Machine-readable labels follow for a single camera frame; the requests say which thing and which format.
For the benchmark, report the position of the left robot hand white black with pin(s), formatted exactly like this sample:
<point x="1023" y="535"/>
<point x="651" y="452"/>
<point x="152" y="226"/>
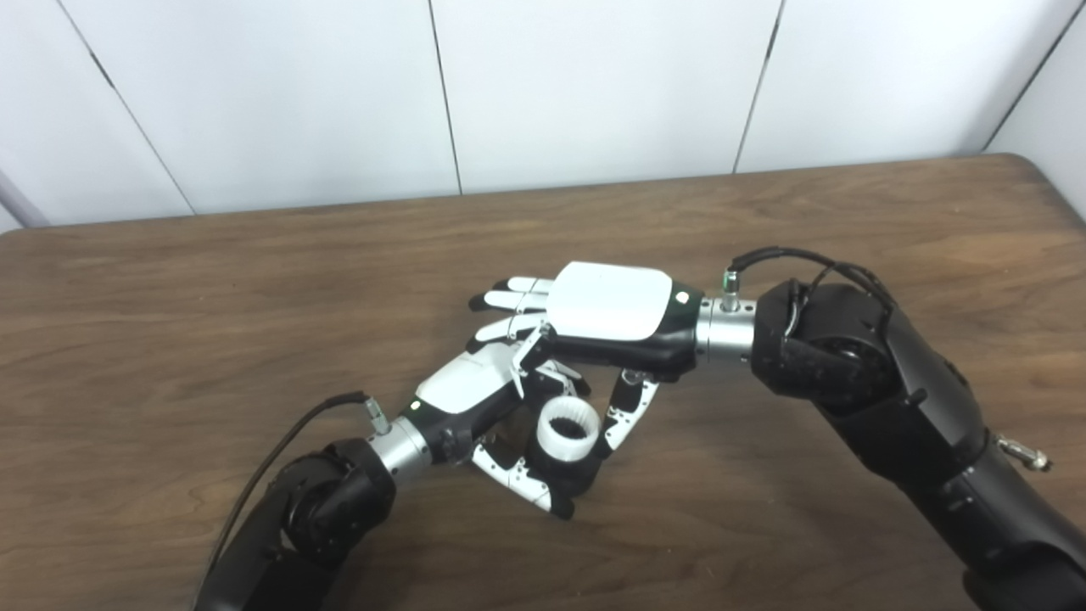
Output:
<point x="462" y="382"/>

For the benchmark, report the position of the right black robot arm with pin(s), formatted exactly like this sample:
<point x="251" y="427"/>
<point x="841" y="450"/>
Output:
<point x="882" y="390"/>

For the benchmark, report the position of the grey wall corner post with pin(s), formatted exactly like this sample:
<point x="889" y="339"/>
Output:
<point x="17" y="204"/>

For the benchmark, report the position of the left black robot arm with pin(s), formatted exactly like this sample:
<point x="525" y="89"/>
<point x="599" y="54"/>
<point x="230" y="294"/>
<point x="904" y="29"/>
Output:
<point x="305" y="518"/>

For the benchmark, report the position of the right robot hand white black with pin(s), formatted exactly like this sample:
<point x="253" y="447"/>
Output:
<point x="611" y="301"/>

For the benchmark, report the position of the round black part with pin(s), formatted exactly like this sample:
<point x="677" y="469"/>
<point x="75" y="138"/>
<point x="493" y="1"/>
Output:
<point x="581" y="477"/>

